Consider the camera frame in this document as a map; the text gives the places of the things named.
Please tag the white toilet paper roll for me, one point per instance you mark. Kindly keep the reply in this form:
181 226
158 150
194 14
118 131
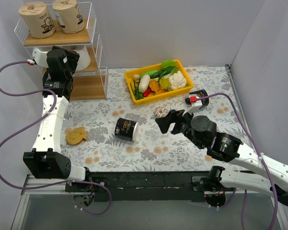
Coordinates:
45 49
84 58

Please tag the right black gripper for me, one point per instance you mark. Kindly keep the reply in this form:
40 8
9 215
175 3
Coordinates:
175 122

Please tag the red chili pepper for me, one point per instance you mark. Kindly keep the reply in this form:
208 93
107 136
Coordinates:
147 92

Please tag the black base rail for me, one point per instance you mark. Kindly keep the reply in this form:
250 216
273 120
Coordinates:
131 186

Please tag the green leafy vegetable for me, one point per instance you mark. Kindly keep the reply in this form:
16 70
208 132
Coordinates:
167 64

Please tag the toast bread slice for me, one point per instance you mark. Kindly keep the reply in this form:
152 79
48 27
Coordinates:
76 136

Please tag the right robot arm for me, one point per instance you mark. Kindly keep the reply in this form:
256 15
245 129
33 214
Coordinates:
266 175

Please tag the floral table mat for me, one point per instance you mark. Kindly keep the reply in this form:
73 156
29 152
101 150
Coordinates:
151 151

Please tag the small mushroom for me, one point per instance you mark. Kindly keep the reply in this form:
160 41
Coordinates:
136 77

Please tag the green cucumber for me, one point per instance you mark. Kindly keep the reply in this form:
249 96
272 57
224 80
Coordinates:
156 74

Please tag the orange yellow pepper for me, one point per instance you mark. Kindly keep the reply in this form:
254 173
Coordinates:
154 85

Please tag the white radish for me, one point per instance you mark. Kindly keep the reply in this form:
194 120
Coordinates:
144 83

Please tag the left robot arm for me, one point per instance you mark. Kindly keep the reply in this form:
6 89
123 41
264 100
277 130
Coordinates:
45 160

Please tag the yellow plastic bin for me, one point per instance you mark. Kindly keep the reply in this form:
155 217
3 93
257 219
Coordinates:
130 82

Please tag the green herb sprig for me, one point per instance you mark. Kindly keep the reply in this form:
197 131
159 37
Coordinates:
137 89

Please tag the white cauliflower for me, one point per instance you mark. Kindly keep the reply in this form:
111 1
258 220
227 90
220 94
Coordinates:
177 81

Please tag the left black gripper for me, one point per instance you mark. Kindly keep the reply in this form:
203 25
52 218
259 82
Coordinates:
70 56

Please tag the brown paper roll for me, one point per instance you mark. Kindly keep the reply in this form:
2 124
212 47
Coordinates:
37 19
68 16

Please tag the black roll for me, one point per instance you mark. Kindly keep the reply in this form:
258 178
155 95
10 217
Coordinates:
126 129
200 94

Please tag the white wire wooden shelf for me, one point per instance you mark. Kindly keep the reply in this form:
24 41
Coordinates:
91 82

